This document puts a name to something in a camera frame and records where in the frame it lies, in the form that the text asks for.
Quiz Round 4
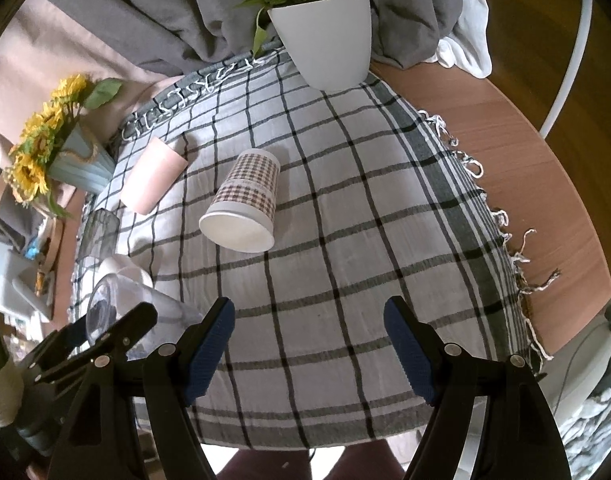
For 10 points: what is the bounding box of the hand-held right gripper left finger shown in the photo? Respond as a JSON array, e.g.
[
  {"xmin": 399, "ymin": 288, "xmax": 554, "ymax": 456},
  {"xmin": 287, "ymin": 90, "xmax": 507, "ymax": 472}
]
[{"xmin": 48, "ymin": 296, "xmax": 236, "ymax": 480}]

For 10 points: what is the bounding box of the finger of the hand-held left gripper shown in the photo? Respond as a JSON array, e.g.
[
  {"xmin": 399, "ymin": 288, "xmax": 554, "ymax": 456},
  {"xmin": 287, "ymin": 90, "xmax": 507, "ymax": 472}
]
[
  {"xmin": 16, "ymin": 322, "xmax": 89, "ymax": 372},
  {"xmin": 33, "ymin": 302, "xmax": 158, "ymax": 386}
]

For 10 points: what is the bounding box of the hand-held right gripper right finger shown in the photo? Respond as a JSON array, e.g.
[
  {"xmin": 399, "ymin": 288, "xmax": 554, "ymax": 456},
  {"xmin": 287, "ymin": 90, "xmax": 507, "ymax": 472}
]
[{"xmin": 383, "ymin": 295, "xmax": 571, "ymax": 480}]

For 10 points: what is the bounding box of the clear plastic cup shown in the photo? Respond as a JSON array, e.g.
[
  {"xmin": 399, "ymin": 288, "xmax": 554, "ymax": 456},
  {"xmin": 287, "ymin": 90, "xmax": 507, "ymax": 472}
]
[{"xmin": 86, "ymin": 275, "xmax": 206, "ymax": 358}]

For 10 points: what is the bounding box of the plaid paper cup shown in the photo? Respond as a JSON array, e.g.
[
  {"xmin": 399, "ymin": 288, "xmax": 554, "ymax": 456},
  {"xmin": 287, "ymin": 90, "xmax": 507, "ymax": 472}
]
[{"xmin": 199, "ymin": 148, "xmax": 281, "ymax": 253}]

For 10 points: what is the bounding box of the white cup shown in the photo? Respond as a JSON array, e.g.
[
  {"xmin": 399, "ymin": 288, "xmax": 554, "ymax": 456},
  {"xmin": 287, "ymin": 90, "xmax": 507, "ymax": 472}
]
[{"xmin": 98, "ymin": 255, "xmax": 154, "ymax": 291}]

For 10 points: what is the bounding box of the pink cup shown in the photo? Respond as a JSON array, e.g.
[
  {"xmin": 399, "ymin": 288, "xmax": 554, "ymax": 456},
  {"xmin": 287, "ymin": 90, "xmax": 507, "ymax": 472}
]
[{"xmin": 122, "ymin": 137, "xmax": 188, "ymax": 216}]

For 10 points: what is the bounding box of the round wooden tray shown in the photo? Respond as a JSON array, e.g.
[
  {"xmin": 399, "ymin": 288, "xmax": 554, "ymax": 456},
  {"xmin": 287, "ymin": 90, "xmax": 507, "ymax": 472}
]
[{"xmin": 0, "ymin": 180, "xmax": 66, "ymax": 321}]

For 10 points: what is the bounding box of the checked fringed tablecloth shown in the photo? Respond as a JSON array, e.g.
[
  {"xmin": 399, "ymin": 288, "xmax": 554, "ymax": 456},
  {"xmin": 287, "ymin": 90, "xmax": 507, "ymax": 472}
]
[{"xmin": 68, "ymin": 50, "xmax": 561, "ymax": 451}]

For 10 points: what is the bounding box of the light blue ribbed vase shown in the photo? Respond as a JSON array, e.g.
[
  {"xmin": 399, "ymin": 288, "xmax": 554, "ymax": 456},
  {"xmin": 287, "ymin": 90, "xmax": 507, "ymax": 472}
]
[{"xmin": 48, "ymin": 125, "xmax": 117, "ymax": 196}]

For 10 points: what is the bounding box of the yellow sunflower bouquet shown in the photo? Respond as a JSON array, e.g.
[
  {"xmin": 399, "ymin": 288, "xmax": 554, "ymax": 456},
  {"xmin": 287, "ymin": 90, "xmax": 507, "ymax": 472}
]
[{"xmin": 3, "ymin": 74, "xmax": 124, "ymax": 218}]

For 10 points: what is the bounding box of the beige bed sheet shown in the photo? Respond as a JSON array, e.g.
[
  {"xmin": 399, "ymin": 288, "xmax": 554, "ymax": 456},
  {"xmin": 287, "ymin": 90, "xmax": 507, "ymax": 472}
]
[{"xmin": 0, "ymin": 0, "xmax": 186, "ymax": 221}]

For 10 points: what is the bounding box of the grey curtain fabric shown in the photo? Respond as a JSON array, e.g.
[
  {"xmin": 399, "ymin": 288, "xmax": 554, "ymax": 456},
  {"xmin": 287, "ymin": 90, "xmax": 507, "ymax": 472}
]
[{"xmin": 33, "ymin": 0, "xmax": 461, "ymax": 78}]

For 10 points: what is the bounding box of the green plant in white pot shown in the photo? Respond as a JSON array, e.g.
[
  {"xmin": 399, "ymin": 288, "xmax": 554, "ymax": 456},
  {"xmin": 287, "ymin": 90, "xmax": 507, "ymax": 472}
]
[{"xmin": 236, "ymin": 0, "xmax": 401, "ymax": 92}]

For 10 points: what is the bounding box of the white cloth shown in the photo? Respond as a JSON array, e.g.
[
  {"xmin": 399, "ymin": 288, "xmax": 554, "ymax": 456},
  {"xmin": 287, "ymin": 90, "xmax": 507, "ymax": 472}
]
[{"xmin": 435, "ymin": 0, "xmax": 491, "ymax": 79}]

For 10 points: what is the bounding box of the white curved pole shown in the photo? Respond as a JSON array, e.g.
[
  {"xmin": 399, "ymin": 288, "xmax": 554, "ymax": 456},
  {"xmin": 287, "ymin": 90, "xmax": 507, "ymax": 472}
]
[{"xmin": 538, "ymin": 0, "xmax": 593, "ymax": 138}]

